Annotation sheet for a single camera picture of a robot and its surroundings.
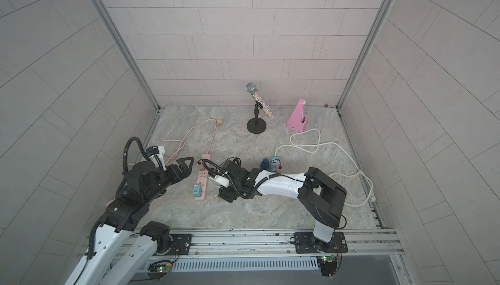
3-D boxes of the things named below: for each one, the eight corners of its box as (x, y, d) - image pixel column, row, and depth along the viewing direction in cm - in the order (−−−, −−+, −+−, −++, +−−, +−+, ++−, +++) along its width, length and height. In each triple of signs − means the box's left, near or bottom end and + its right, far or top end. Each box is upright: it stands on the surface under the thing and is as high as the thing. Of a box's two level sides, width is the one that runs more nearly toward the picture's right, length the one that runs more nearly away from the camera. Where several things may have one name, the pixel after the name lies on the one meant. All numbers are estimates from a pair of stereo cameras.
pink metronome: (286, 129, 109) (290, 106, 95) (288, 119, 113) (292, 97, 99) (302, 132, 107) (309, 110, 93) (304, 123, 111) (311, 100, 97)
